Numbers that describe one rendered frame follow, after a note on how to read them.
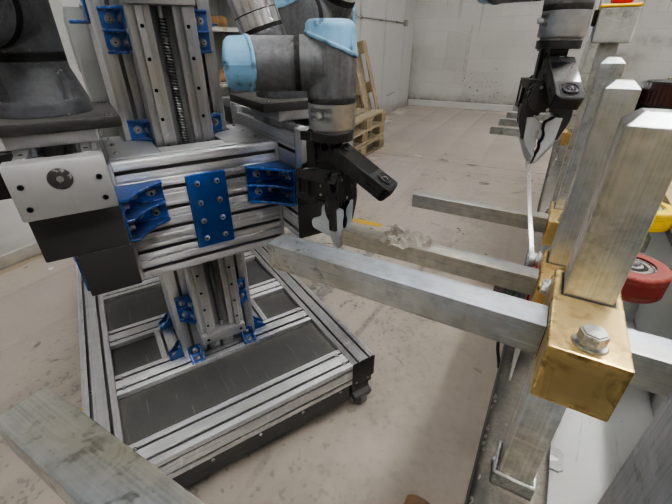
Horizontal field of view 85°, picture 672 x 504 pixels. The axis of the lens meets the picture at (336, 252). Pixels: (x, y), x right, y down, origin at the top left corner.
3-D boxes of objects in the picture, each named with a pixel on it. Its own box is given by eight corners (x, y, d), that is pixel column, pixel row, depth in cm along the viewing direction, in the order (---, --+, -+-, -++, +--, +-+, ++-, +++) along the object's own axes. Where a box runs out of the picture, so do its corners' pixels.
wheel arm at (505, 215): (410, 210, 85) (412, 192, 83) (415, 205, 88) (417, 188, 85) (642, 257, 66) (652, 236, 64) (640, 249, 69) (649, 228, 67)
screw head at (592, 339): (571, 348, 25) (577, 334, 24) (572, 330, 27) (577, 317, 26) (608, 359, 24) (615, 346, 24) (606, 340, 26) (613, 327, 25)
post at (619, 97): (510, 375, 66) (607, 80, 42) (513, 363, 69) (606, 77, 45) (532, 383, 64) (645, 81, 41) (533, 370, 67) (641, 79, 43)
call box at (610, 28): (589, 47, 79) (601, 3, 75) (588, 47, 84) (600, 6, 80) (628, 47, 76) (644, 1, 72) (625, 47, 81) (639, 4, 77)
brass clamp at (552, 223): (537, 244, 71) (545, 220, 69) (542, 218, 81) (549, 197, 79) (574, 251, 68) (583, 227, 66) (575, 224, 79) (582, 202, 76)
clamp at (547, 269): (528, 314, 52) (538, 284, 49) (536, 270, 62) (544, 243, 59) (574, 328, 49) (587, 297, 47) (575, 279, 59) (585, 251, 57)
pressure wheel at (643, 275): (570, 337, 51) (599, 266, 45) (571, 306, 57) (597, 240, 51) (641, 359, 48) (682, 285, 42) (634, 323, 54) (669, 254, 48)
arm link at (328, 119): (363, 100, 59) (339, 107, 53) (363, 130, 61) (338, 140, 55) (323, 98, 62) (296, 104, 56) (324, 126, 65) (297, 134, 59)
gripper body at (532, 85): (552, 109, 74) (571, 40, 68) (569, 117, 67) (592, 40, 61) (512, 109, 75) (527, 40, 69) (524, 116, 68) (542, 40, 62)
